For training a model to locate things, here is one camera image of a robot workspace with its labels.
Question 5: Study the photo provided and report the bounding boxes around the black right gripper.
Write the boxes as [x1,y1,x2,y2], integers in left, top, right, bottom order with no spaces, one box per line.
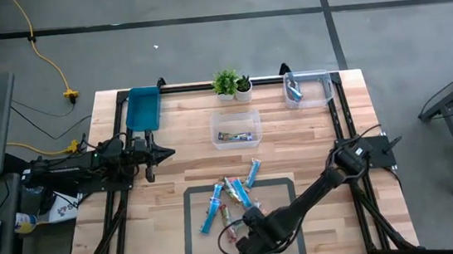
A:
[231,203,285,254]

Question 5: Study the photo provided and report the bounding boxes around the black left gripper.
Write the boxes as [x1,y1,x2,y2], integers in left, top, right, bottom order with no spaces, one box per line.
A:
[125,127,179,185]

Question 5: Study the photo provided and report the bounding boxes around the red green granola bar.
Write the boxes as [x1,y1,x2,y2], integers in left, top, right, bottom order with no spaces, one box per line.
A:
[217,203,238,245]

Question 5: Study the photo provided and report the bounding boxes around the green white granola bar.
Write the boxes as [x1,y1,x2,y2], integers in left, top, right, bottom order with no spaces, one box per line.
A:
[222,176,241,206]

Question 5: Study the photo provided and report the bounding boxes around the green snack bar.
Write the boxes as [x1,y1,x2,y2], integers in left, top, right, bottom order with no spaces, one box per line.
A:
[242,158,265,190]

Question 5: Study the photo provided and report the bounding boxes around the dark multicolour granola bar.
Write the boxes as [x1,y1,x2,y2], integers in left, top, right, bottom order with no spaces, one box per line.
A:
[217,129,255,144]

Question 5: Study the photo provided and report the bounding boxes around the teal plastic bin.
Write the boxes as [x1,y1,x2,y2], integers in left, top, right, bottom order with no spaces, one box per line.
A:
[122,85,165,134]

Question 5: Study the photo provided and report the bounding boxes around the grey-bordered baking mat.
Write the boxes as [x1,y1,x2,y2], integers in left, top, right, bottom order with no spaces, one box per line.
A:
[177,175,307,254]

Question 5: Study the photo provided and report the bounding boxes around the leafy plant square white pot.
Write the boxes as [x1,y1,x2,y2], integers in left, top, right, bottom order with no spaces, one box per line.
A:
[210,67,241,103]

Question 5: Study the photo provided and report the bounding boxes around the succulent round white pot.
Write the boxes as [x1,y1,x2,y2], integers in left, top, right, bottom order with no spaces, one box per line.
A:
[232,74,255,105]

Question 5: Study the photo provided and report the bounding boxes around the white printed bag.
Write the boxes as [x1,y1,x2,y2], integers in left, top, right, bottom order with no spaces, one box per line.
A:
[45,189,82,224]

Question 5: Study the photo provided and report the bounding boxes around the clear plastic bin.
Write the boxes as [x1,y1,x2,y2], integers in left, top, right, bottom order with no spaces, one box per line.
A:
[281,67,337,111]

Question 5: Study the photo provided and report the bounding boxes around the yellow white bottle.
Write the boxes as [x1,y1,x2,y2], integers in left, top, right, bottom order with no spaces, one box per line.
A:
[12,209,40,236]

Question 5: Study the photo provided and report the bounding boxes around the black aluminium table frame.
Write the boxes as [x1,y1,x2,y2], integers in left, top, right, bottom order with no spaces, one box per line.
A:
[49,51,421,254]

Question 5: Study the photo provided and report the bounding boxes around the frosted clear handled bin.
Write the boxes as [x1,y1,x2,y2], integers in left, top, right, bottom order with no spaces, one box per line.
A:
[207,109,264,153]

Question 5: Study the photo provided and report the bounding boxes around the yellow extension cord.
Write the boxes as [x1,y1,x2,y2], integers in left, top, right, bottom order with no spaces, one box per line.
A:
[9,0,81,110]
[6,134,82,161]

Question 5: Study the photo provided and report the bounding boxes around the black floor cable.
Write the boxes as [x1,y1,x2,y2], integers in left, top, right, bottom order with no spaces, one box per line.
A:
[10,97,94,145]

